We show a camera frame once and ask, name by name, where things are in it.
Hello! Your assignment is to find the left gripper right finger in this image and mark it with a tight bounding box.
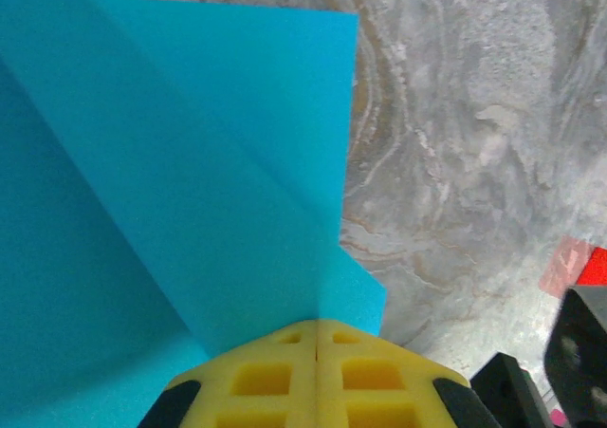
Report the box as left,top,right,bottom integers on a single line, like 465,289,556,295
316,320,504,428

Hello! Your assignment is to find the blue cloth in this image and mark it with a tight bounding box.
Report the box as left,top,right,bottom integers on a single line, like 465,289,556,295
0,0,388,428

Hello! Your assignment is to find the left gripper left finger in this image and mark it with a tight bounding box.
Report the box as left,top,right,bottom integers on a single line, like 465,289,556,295
137,320,318,428

